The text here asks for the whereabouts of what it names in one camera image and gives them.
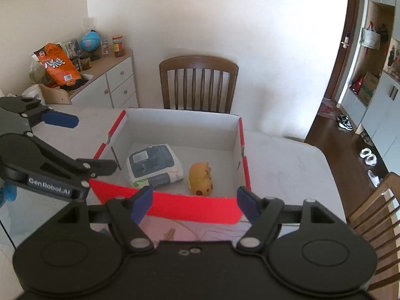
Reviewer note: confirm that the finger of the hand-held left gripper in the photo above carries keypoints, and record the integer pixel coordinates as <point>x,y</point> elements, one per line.
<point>61,119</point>
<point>100,167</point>

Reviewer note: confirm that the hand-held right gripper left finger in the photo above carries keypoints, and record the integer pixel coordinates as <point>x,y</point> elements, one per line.
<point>142,203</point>

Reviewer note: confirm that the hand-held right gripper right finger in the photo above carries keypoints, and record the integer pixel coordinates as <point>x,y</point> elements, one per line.
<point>247,202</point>

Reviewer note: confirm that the red cardboard box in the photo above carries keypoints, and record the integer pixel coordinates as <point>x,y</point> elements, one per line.
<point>187,207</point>

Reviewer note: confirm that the white marble desktop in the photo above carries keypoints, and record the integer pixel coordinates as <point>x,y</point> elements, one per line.
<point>281,168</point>

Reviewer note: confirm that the white tissue pack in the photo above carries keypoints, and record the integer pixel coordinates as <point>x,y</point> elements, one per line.
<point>153,162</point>

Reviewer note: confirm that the yellow hamster toy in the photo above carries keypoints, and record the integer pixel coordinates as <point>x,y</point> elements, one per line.
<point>201,178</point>

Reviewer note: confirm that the orange snack bag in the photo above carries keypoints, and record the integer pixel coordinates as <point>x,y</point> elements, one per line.
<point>59,65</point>

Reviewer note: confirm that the dark tin can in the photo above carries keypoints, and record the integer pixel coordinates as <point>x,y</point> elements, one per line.
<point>85,62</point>

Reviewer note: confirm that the white sideboard with wooden top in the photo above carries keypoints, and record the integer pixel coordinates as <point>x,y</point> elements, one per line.
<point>122,81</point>

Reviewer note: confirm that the blue globe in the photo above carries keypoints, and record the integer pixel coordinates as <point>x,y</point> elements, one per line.
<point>90,40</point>

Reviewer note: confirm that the jar with red lid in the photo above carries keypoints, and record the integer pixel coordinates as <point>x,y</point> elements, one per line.
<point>118,48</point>

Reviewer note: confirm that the red door mat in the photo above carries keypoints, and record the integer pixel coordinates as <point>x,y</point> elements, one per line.
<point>327,108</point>

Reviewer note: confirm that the dark sneakers pair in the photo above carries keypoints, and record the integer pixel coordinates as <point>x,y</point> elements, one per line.
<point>344,122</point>

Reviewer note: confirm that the white slippers pair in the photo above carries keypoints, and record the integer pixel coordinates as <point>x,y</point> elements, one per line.
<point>368,157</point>

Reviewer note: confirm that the dark wooden chair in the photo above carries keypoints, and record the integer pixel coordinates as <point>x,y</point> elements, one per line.
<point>381,190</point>
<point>200,64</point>

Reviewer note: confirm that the brown cardboard carton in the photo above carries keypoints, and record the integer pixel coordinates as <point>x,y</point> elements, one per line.
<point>368,87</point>

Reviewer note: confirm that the white hanging tote bag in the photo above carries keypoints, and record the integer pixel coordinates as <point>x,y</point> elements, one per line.
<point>371,37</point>

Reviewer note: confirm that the brown wooden door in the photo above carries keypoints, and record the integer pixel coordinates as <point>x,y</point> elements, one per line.
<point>347,12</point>

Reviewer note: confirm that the white wall cabinet unit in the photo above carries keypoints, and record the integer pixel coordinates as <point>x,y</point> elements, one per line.
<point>382,106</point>

